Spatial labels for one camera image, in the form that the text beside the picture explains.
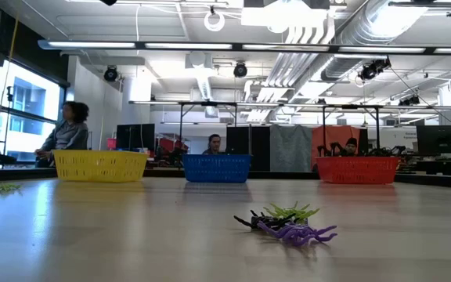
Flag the white ring ceiling fixture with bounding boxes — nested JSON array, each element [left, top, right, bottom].
[[203, 10, 226, 33]]

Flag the overhead beam with light strips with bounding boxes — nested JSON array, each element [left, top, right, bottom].
[[37, 38, 451, 56]]

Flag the grey curtain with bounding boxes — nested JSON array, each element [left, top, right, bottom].
[[269, 124, 313, 172]]

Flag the purple plastic toy spider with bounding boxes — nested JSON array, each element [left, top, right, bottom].
[[256, 221, 338, 248]]

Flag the person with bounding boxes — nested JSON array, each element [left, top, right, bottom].
[[342, 136, 360, 157], [202, 133, 223, 155], [34, 100, 91, 168]]

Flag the orange curtain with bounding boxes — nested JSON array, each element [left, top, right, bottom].
[[310, 125, 362, 157]]

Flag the silver ventilation duct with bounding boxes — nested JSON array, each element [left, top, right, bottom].
[[321, 0, 430, 81]]

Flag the black tripod by window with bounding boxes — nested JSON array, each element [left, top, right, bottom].
[[5, 85, 15, 157]]

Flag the black overhead mount bar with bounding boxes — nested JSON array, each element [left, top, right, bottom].
[[388, 1, 451, 18]]

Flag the black background rig frame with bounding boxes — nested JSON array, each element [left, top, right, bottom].
[[128, 99, 283, 156], [287, 103, 381, 157]]

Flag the black ceiling spotlight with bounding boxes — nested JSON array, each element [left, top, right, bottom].
[[357, 57, 391, 82], [397, 95, 421, 107], [233, 61, 248, 78], [103, 65, 119, 82]]

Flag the black partition panel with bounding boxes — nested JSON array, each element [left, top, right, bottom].
[[225, 125, 272, 172]]

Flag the blue plastic basket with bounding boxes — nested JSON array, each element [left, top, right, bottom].
[[181, 154, 253, 184]]

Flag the red plastic basket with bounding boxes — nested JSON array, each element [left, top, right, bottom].
[[314, 156, 401, 185]]

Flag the yellow plastic basket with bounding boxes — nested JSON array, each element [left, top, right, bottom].
[[52, 150, 150, 183]]

